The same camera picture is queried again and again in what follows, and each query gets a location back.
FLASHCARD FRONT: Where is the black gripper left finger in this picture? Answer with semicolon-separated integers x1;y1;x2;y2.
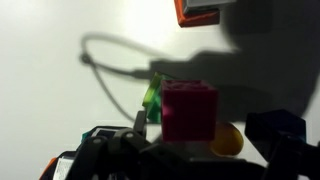
66;111;157;180

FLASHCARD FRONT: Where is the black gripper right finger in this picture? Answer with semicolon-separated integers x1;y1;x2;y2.
261;135;320;180

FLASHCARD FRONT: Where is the pink block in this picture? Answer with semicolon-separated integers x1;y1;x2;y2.
161;80;218;142

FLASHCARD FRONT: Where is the blue block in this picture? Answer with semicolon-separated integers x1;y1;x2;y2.
245;109;306;161

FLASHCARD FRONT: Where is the green block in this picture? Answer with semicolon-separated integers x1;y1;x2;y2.
142;72;172;124

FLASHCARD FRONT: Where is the orange and grey block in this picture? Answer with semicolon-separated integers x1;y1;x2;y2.
174;0;237;27

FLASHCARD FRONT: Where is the yellow ball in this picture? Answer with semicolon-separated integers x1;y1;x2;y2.
209;122;244;156

